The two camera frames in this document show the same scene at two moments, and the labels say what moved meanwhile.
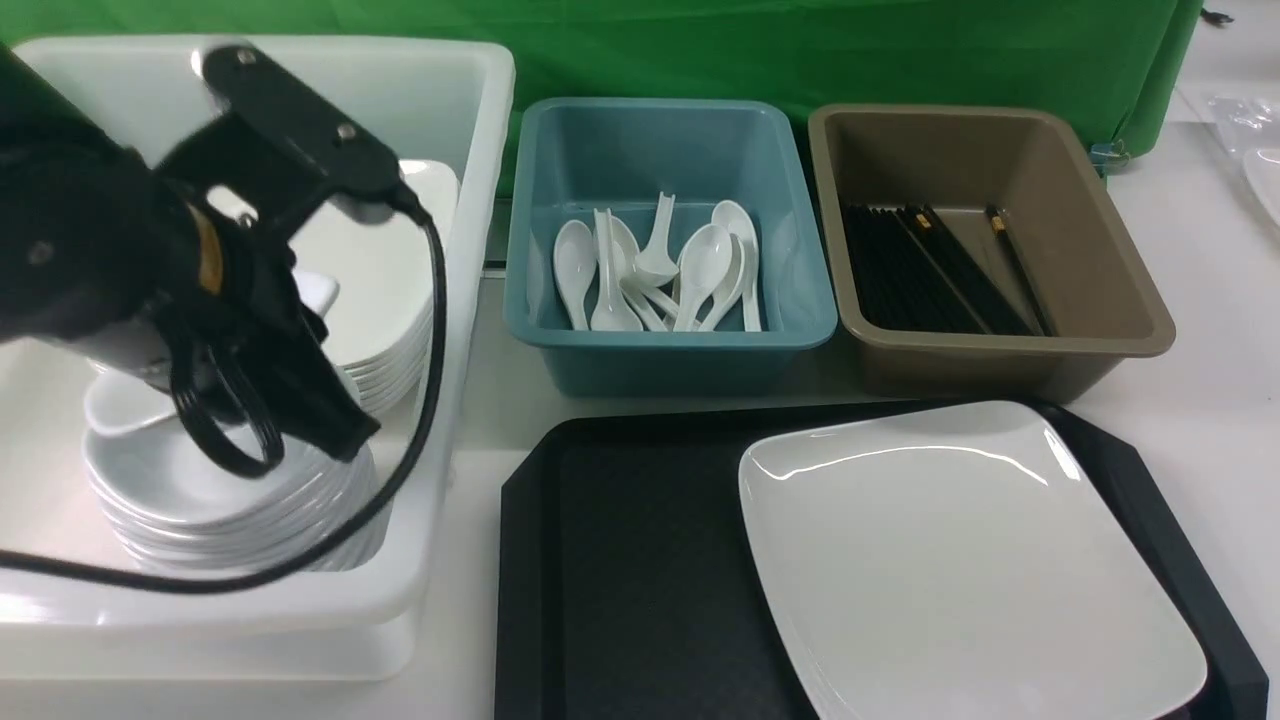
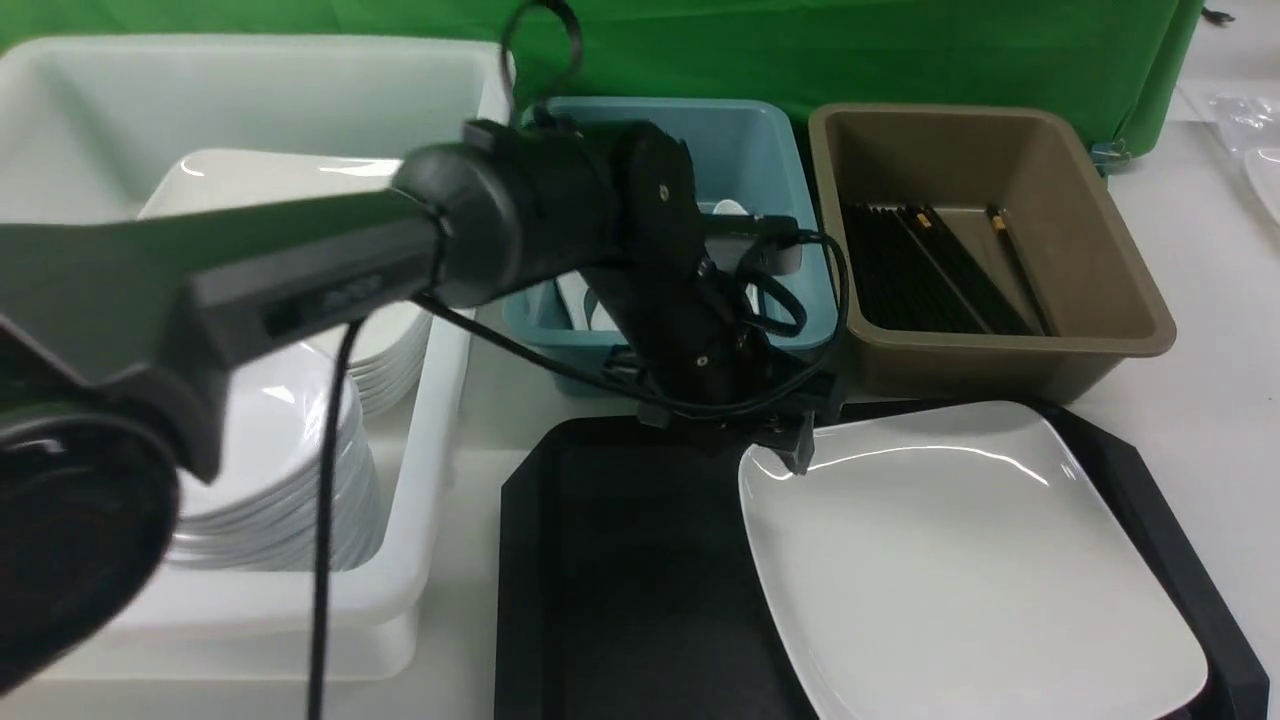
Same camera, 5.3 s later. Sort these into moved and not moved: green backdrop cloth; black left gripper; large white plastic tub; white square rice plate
Moved: black left gripper
Not moved: large white plastic tub; white square rice plate; green backdrop cloth
